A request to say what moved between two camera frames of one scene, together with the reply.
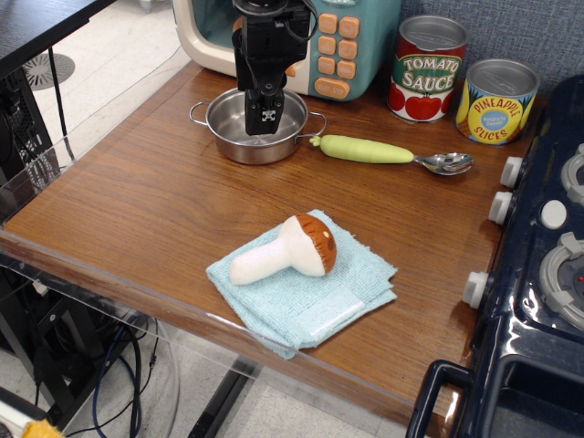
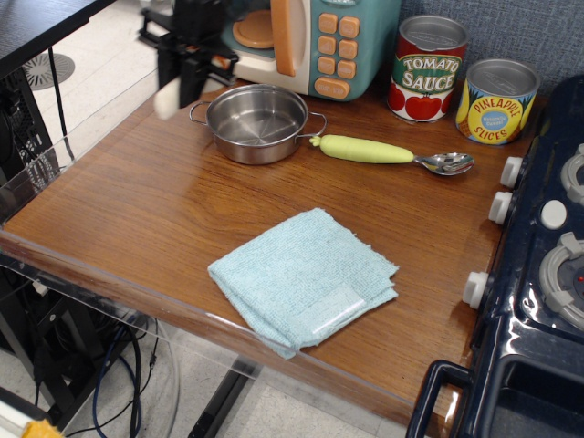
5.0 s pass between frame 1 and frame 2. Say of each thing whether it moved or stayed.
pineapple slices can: stayed
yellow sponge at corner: stayed
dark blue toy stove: stayed
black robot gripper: moved
